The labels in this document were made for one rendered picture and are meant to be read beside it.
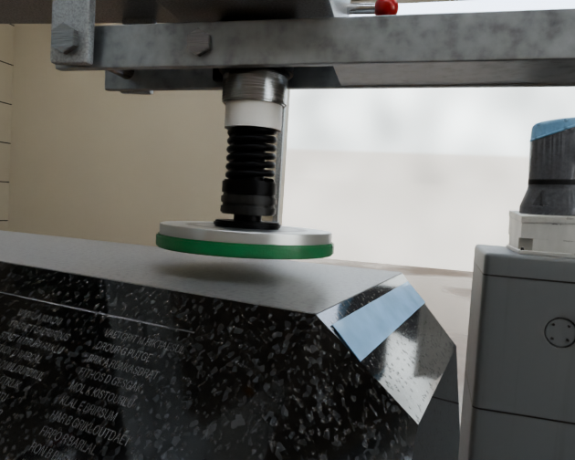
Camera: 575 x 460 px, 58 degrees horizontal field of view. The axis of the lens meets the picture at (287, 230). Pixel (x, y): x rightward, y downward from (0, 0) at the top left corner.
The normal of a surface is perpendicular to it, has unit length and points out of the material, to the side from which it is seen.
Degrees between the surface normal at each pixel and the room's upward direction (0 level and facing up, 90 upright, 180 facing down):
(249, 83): 90
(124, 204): 90
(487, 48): 90
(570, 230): 90
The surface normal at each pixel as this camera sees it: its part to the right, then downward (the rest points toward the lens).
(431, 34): -0.19, 0.04
